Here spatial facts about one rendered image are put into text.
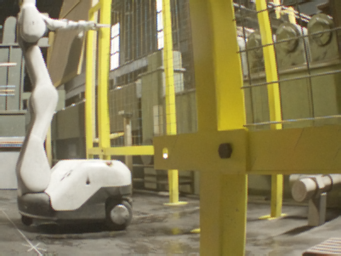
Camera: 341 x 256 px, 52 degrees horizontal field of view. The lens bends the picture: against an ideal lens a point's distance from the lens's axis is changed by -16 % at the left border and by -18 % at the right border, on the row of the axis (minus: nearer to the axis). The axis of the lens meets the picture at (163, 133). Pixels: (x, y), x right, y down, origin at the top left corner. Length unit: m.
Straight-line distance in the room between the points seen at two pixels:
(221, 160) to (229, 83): 0.10
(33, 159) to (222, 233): 1.62
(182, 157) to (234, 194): 0.10
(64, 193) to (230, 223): 1.48
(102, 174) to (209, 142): 1.51
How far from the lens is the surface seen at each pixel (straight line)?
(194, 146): 0.55
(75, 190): 1.97
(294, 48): 2.74
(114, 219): 2.08
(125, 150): 2.58
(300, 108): 2.61
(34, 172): 2.07
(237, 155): 0.49
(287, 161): 0.44
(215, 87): 0.53
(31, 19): 2.20
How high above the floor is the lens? 0.42
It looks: 2 degrees up
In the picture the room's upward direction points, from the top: 2 degrees counter-clockwise
